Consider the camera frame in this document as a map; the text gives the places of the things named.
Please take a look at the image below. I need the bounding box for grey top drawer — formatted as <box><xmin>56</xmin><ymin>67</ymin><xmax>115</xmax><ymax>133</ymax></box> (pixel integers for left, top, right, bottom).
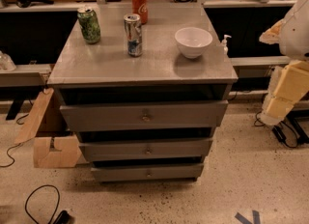
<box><xmin>60</xmin><ymin>100</ymin><xmax>228</xmax><ymax>132</ymax></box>

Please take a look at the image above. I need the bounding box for wooden plank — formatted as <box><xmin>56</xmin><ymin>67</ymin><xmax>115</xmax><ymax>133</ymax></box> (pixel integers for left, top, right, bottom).
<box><xmin>14</xmin><ymin>88</ymin><xmax>54</xmax><ymax>144</ymax></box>

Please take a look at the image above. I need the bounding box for small pump bottle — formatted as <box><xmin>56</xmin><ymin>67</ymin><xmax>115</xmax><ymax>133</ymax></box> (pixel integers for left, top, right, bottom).
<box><xmin>221</xmin><ymin>35</ymin><xmax>232</xmax><ymax>55</ymax></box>

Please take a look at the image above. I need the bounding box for notched wooden block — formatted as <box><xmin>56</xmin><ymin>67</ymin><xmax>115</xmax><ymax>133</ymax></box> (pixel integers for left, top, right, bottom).
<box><xmin>33</xmin><ymin>136</ymin><xmax>81</xmax><ymax>169</ymax></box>

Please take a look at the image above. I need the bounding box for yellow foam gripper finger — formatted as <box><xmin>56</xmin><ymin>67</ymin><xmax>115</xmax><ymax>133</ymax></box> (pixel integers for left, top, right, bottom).
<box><xmin>261</xmin><ymin>60</ymin><xmax>309</xmax><ymax>126</ymax></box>

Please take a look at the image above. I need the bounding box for white bowl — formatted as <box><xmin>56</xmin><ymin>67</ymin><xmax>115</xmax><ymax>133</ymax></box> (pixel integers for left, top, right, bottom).
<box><xmin>175</xmin><ymin>27</ymin><xmax>212</xmax><ymax>59</ymax></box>

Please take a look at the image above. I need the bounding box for grey bottom drawer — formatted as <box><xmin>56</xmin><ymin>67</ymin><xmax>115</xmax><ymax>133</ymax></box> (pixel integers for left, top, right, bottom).
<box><xmin>91</xmin><ymin>163</ymin><xmax>204</xmax><ymax>182</ymax></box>

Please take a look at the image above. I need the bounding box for black floor cable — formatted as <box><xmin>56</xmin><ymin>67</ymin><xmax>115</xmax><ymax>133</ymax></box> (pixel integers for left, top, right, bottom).
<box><xmin>24</xmin><ymin>184</ymin><xmax>71</xmax><ymax>224</ymax></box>

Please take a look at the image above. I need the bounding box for grey middle drawer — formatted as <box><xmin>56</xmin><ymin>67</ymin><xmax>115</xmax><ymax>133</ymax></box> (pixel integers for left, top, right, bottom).
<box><xmin>80</xmin><ymin>138</ymin><xmax>212</xmax><ymax>162</ymax></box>

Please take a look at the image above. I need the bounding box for grey drawer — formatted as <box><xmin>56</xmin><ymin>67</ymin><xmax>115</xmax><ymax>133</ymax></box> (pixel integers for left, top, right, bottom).
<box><xmin>60</xmin><ymin>100</ymin><xmax>228</xmax><ymax>132</ymax></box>
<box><xmin>91</xmin><ymin>163</ymin><xmax>204</xmax><ymax>182</ymax></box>
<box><xmin>80</xmin><ymin>138</ymin><xmax>212</xmax><ymax>162</ymax></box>

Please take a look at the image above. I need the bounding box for grey drawer cabinet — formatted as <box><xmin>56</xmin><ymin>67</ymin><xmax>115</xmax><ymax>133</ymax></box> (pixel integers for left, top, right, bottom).
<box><xmin>48</xmin><ymin>3</ymin><xmax>238</xmax><ymax>169</ymax></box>

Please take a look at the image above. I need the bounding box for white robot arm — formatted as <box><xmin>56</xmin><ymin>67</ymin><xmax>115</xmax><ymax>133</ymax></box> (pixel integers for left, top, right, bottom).
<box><xmin>260</xmin><ymin>0</ymin><xmax>309</xmax><ymax>126</ymax></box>

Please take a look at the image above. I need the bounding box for orange soda can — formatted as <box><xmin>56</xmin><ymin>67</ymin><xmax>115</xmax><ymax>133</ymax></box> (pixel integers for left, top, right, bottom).
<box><xmin>131</xmin><ymin>0</ymin><xmax>148</xmax><ymax>24</ymax></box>

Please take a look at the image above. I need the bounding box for clear plastic object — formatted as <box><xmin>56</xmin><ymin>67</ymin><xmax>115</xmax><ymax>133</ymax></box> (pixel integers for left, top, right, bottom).
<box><xmin>0</xmin><ymin>51</ymin><xmax>16</xmax><ymax>71</ymax></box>

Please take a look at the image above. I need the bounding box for silver blue energy can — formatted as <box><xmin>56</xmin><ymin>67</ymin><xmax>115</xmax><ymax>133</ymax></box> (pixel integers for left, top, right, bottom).
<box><xmin>124</xmin><ymin>14</ymin><xmax>142</xmax><ymax>57</ymax></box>

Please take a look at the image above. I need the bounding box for green soda can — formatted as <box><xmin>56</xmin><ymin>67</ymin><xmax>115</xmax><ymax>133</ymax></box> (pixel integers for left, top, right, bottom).
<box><xmin>77</xmin><ymin>7</ymin><xmax>100</xmax><ymax>44</ymax></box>

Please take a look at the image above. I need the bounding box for black power adapter cable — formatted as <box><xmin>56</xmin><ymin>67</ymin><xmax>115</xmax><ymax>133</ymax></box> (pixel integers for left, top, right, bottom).
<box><xmin>253</xmin><ymin>110</ymin><xmax>309</xmax><ymax>150</ymax></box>

